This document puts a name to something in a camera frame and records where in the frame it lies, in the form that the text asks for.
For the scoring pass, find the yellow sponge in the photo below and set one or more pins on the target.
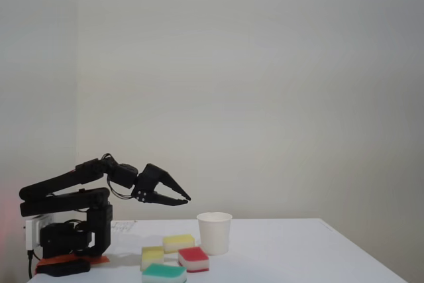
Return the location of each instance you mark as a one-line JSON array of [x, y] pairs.
[[178, 241], [151, 256]]

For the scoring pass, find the white paper cup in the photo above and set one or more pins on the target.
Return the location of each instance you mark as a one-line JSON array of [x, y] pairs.
[[214, 236]]

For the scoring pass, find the red sponge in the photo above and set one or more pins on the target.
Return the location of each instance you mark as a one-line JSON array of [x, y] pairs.
[[193, 258]]

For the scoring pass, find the green sponge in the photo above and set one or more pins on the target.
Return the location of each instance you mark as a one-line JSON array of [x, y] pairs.
[[164, 273]]

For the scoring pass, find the orange black table clamp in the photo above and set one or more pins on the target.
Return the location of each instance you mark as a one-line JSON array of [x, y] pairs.
[[66, 267]]

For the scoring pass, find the white controller board box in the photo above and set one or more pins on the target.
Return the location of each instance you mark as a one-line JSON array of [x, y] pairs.
[[33, 233]]

